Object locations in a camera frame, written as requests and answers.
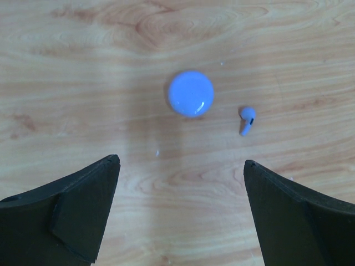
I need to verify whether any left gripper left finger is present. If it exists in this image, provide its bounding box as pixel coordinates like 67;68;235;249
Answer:
1;155;120;265

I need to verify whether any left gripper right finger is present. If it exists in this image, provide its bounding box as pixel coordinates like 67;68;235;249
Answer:
244;160;354;265

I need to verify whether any purple earbud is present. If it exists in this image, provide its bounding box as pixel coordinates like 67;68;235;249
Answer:
240;106;256;136

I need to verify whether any purple earbud case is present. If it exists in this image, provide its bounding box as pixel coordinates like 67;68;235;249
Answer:
168;70;214;118

